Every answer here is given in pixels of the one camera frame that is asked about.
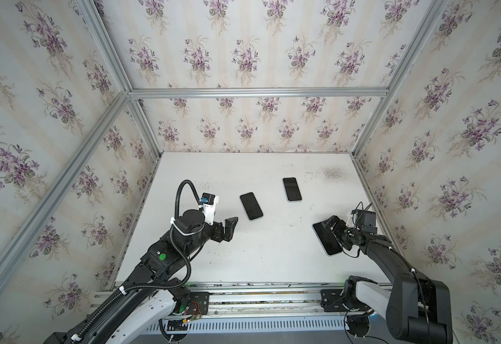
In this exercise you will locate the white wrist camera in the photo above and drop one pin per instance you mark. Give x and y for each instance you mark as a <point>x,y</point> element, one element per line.
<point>208,206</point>
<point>364,219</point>

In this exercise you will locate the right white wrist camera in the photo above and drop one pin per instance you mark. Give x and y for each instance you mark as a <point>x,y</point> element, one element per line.
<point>364,219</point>

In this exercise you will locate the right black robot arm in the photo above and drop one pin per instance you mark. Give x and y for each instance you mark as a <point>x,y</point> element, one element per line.
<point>416,309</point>

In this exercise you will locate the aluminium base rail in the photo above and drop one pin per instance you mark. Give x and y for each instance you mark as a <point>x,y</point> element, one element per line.
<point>231,300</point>

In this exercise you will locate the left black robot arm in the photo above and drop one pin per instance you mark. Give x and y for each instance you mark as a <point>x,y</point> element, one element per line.
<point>155,288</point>

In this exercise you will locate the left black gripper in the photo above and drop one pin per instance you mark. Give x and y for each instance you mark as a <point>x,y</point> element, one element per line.
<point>218,230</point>

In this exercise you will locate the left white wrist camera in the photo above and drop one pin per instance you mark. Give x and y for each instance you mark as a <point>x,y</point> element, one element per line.
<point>208,206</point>

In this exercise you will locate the aluminium cage frame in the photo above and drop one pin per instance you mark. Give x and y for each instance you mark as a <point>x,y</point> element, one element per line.
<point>129,97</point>

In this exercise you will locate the phone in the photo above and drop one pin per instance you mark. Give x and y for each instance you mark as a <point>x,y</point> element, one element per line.
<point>293,193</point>
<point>327,239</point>
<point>251,206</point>

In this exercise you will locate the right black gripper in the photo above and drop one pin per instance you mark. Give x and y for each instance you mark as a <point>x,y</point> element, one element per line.
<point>343,230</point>

